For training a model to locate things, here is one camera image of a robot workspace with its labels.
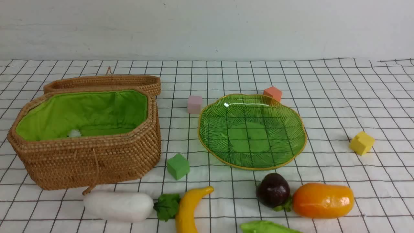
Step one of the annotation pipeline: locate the white toy radish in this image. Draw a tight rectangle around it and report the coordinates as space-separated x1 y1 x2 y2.
83 191 181 223

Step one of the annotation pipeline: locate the green glass leaf plate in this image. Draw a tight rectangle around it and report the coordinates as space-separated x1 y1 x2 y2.
198 94 308 171

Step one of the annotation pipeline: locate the green foam cube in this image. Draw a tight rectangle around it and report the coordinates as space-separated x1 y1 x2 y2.
167 153 190 180

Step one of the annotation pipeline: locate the orange toy mango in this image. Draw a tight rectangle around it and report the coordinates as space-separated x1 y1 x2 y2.
292 183 354 219

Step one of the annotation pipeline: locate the dark purple toy mangosteen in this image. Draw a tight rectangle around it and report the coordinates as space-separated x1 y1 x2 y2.
256 172 293 212

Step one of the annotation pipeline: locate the yellow foam cube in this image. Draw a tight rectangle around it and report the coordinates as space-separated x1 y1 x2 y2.
349 131 375 156

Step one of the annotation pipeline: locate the woven rattan basket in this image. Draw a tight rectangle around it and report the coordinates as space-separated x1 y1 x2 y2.
7 86 161 194

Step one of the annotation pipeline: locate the yellow toy banana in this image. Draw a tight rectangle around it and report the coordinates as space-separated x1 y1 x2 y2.
175 186 214 233

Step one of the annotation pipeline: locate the white checkered tablecloth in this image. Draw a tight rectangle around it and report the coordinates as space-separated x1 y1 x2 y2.
0 58 414 233

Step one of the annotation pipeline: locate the woven rattan basket lid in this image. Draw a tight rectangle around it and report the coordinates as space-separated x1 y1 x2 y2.
43 67 161 96

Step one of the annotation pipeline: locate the green toy cucumber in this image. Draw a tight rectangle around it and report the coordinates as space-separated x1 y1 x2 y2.
240 221 301 233

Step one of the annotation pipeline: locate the white fluffy ball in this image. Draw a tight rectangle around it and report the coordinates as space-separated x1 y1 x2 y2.
68 129 82 138

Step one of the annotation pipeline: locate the pink foam cube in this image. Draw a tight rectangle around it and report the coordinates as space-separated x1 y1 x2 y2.
187 95 203 115

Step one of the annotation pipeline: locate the orange foam cube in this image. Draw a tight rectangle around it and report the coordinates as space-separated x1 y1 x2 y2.
263 86 283 102

